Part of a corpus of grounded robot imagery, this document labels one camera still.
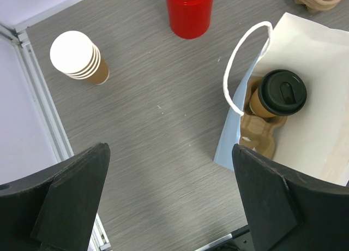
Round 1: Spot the left aluminium frame post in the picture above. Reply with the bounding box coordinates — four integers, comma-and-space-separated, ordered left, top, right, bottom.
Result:
1, 25, 111, 250

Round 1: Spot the brown paper coffee cup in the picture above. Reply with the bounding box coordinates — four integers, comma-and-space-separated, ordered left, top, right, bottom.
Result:
50, 31, 110, 85
249, 88, 276, 118

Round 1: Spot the red plastic cup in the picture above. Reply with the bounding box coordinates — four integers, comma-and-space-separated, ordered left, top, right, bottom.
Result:
166, 0, 213, 39

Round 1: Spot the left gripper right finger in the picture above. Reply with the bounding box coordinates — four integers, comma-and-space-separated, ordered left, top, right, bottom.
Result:
232, 144, 348, 250

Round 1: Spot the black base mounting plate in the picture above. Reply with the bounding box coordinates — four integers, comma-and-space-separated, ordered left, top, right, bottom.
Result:
195, 225, 255, 251

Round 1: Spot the light blue paper bag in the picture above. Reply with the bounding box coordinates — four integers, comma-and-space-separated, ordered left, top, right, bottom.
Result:
214, 13, 348, 186

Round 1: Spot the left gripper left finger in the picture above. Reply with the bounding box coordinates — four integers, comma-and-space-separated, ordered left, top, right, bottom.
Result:
1, 143, 111, 250

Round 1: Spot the black coffee cup lid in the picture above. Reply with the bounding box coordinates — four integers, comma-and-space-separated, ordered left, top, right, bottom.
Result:
257, 69, 307, 116

